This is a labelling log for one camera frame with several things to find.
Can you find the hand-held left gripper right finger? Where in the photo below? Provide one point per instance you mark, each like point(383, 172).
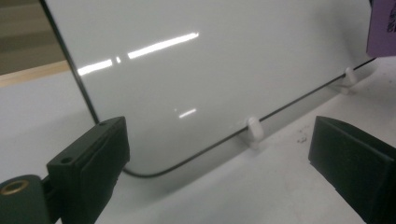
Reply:
point(358, 161)

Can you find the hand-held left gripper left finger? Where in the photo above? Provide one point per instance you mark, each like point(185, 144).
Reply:
point(90, 168)

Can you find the purple and black eraser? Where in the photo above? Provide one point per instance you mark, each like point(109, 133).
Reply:
point(381, 37)

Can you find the white whiteboard with black rim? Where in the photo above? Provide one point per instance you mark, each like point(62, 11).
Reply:
point(218, 62)

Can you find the small white whiteboard stand clip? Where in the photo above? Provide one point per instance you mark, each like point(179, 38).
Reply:
point(255, 130)
point(350, 77)

